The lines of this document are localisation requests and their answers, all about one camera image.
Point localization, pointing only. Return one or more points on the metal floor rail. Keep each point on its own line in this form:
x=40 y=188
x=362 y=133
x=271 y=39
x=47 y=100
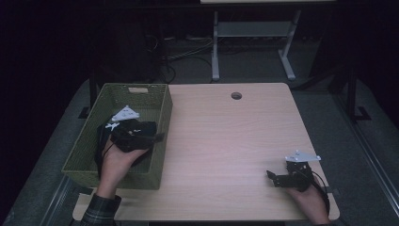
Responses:
x=55 y=204
x=367 y=150

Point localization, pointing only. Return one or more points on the person's right hand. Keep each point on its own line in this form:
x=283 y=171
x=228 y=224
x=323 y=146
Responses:
x=309 y=204

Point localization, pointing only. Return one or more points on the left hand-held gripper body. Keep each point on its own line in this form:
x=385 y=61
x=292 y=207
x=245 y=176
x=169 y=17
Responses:
x=131 y=138

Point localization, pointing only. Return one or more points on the black metal stand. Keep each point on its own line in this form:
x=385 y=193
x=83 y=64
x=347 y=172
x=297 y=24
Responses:
x=93 y=91
x=353 y=94

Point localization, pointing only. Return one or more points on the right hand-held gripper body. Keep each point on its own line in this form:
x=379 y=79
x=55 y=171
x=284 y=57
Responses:
x=296 y=177

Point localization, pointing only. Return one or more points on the person's left hand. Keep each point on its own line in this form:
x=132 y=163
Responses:
x=117 y=169

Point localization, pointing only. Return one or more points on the white metal desk frame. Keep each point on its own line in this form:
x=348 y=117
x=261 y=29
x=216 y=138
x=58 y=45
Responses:
x=251 y=29

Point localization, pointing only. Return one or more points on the grey tape strip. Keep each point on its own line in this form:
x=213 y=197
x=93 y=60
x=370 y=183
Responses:
x=329 y=190

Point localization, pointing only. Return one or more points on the dark blue garment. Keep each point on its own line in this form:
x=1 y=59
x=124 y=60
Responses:
x=144 y=127

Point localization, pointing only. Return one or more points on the green woven basket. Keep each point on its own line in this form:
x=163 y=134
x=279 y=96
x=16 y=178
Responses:
x=94 y=150

